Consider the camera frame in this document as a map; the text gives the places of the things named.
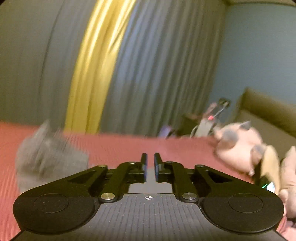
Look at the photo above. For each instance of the grey curtain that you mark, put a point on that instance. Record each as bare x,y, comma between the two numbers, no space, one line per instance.
164,67

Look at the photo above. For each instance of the black nightstand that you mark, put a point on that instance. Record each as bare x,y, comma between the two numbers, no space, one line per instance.
187,123

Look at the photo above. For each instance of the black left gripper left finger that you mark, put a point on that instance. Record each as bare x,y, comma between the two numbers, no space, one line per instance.
118,180

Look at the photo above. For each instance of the yellow curtain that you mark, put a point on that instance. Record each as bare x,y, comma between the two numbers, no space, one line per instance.
95,65

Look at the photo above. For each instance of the beige pillow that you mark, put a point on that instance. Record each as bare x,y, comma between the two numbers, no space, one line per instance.
270,170

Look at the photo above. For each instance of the olive headboard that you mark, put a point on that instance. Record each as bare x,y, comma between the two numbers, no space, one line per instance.
274,119

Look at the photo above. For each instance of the white box on nightstand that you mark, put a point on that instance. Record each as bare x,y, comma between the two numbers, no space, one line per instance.
204,128

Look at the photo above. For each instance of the grey sweatpants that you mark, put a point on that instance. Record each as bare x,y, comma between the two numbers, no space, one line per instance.
47,156

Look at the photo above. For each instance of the pink plush pig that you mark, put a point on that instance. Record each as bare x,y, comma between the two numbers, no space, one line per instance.
240,146

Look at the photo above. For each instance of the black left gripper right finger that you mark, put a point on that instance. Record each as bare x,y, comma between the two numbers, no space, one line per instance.
175,174

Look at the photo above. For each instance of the purple item by nightstand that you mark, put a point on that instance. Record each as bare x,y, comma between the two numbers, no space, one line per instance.
164,132

